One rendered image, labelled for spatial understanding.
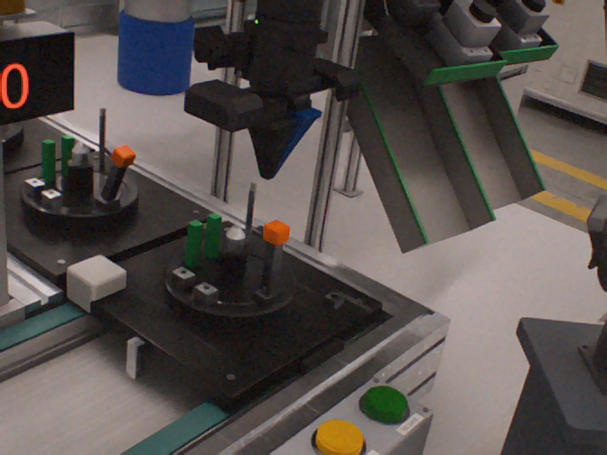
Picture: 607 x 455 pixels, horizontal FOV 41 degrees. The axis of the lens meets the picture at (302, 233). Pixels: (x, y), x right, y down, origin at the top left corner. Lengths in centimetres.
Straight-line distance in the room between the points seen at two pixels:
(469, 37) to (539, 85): 419
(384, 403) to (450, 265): 51
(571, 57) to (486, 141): 384
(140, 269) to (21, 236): 15
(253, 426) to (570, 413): 26
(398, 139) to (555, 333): 38
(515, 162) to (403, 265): 22
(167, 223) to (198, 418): 32
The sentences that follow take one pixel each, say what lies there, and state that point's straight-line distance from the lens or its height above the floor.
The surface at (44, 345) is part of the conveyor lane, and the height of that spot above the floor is 93.
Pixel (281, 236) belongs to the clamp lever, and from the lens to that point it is 77.
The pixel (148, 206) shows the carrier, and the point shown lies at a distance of 102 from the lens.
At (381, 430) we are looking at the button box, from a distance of 74.
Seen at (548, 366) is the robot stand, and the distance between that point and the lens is 70.
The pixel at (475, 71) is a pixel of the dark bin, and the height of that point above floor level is 120.
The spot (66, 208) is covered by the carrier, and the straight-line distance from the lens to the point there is 97.
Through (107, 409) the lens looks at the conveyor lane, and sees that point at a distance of 79.
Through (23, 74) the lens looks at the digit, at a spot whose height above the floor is 121.
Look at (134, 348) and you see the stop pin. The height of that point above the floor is 96.
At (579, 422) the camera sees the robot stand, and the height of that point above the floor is 106.
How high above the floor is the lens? 144
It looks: 28 degrees down
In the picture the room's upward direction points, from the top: 9 degrees clockwise
